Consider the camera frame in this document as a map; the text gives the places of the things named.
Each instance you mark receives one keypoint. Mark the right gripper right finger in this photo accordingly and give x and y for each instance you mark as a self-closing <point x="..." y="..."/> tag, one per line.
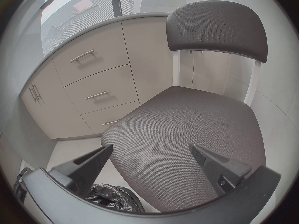
<point x="222" y="171"/>

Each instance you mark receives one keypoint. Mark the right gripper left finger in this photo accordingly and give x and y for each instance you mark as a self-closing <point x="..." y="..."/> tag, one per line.
<point x="86" y="167"/>

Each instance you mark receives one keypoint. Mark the black plastic bag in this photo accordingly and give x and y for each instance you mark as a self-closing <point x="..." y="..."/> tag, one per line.
<point x="112" y="195"/>

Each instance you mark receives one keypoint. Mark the beige cabinet with drawers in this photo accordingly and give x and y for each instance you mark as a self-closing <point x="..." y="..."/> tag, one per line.
<point x="93" y="78"/>

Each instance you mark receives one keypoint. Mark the grey chair white frame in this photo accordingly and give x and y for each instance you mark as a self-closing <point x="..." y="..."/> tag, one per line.
<point x="182" y="129"/>

